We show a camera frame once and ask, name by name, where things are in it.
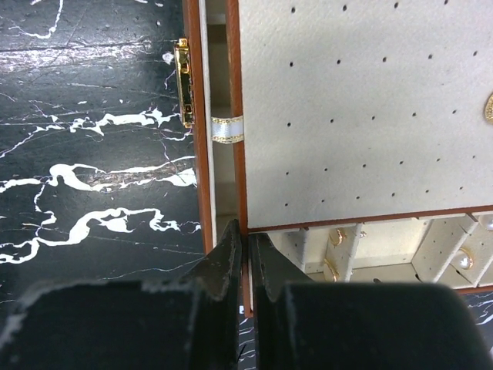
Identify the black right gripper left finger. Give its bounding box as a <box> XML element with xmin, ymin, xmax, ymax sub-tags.
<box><xmin>1</xmin><ymin>220</ymin><xmax>242</xmax><ymax>369</ymax></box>

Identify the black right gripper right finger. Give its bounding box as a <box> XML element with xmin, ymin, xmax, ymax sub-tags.
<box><xmin>248</xmin><ymin>234</ymin><xmax>492</xmax><ymax>369</ymax></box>

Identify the brown jewelry tray insert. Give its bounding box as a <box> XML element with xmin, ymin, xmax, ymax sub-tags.
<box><xmin>226</xmin><ymin>1</ymin><xmax>492</xmax><ymax>294</ymax></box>

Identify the white ribbon pull tab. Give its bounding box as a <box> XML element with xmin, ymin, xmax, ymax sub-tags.
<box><xmin>211</xmin><ymin>116</ymin><xmax>244</xmax><ymax>144</ymax></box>

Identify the gold earring in tray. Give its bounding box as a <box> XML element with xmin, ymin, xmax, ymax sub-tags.
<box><xmin>323</xmin><ymin>228</ymin><xmax>346</xmax><ymax>283</ymax></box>

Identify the pearl earring in tray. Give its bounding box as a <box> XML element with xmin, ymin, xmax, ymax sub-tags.
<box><xmin>454</xmin><ymin>247</ymin><xmax>474</xmax><ymax>271</ymax></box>

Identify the brown leather jewelry box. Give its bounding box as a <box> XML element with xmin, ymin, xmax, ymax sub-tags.
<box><xmin>180</xmin><ymin>0</ymin><xmax>247</xmax><ymax>255</ymax></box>

